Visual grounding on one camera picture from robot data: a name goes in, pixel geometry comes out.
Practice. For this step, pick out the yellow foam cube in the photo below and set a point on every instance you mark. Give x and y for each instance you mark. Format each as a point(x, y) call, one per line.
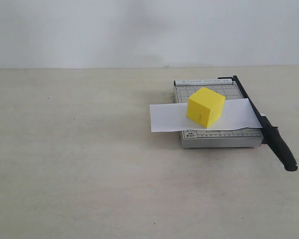
point(205, 107)

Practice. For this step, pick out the black cutter blade lever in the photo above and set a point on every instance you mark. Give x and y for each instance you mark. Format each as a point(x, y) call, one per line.
point(271, 135)

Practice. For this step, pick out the white paper sheet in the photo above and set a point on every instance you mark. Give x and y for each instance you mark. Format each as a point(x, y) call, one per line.
point(237, 114)

